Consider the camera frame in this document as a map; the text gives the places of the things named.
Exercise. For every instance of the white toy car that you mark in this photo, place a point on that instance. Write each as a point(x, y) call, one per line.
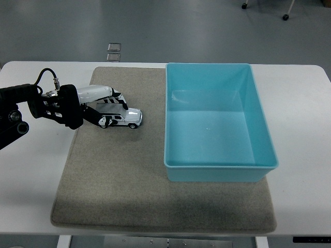
point(129, 116)

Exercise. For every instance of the white table leg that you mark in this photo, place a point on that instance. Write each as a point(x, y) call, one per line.
point(261, 242)
point(63, 241)

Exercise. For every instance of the blue plastic box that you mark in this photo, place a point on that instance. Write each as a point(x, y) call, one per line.
point(217, 124)

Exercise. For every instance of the grey metal plate with screws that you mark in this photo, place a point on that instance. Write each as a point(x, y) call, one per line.
point(168, 242)

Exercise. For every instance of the grey felt mat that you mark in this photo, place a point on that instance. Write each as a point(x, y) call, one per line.
point(144, 178)

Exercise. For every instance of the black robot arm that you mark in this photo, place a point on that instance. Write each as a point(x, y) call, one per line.
point(20, 108)

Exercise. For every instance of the black caster wheel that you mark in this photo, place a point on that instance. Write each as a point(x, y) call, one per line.
point(285, 17)
point(244, 6)

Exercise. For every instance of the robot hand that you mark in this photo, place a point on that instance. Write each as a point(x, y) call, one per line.
point(90, 94)

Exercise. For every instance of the black table control panel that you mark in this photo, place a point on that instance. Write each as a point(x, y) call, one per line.
point(311, 239)

